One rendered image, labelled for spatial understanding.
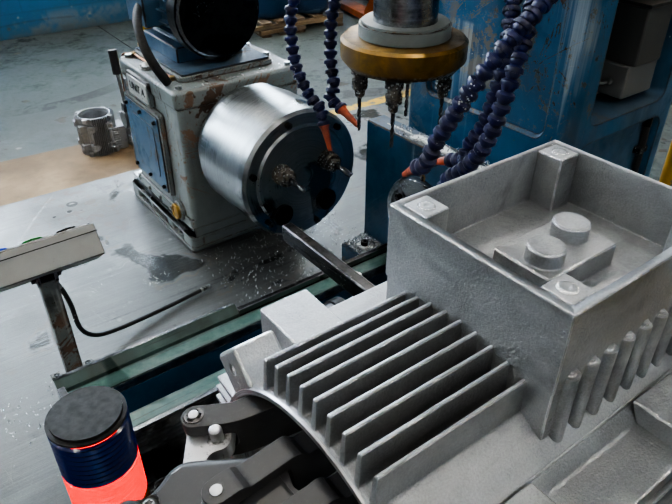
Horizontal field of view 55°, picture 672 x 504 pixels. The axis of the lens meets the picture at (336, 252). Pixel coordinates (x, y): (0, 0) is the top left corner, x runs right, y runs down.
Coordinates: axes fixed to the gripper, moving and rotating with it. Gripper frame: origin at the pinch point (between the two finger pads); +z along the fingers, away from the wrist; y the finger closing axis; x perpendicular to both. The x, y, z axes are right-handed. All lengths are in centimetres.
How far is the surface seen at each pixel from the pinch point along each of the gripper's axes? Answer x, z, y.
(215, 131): 30, 26, 88
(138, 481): 21.4, -15.4, 21.9
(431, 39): 8, 42, 48
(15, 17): 136, 86, 600
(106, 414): 13.9, -15.2, 23.0
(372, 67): 10, 34, 51
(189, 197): 47, 21, 98
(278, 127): 27, 32, 75
